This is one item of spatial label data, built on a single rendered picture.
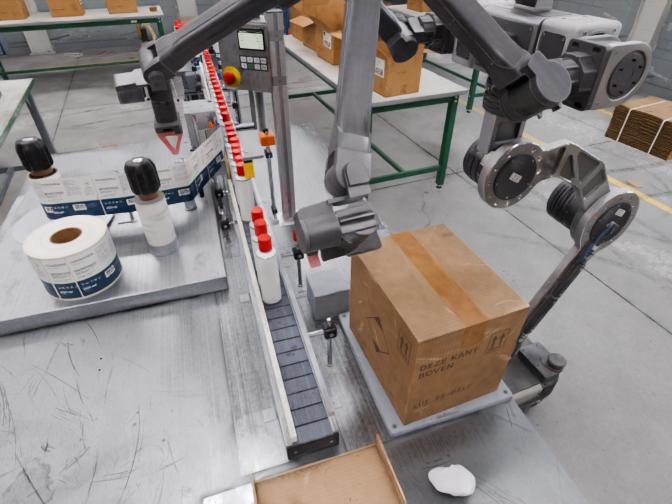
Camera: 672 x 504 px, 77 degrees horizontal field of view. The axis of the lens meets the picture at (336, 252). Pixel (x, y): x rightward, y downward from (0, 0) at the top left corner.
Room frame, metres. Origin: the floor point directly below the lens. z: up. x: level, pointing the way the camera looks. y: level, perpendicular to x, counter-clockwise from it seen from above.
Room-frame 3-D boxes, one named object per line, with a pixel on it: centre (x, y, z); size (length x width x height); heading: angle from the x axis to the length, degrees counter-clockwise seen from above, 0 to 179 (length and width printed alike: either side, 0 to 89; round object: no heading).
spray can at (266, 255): (0.83, 0.17, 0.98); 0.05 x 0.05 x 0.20
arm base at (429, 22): (1.32, -0.26, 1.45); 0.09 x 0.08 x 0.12; 22
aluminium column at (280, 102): (1.30, 0.17, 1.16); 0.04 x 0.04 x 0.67; 18
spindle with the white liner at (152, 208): (1.06, 0.54, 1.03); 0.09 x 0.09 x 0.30
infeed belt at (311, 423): (1.22, 0.29, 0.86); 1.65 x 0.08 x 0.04; 18
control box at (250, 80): (1.35, 0.25, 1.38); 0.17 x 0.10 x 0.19; 73
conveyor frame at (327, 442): (1.22, 0.29, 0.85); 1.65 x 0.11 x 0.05; 18
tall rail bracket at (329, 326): (0.64, 0.03, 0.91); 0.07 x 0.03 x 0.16; 108
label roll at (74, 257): (0.92, 0.72, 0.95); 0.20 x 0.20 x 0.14
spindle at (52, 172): (1.20, 0.92, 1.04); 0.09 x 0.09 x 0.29
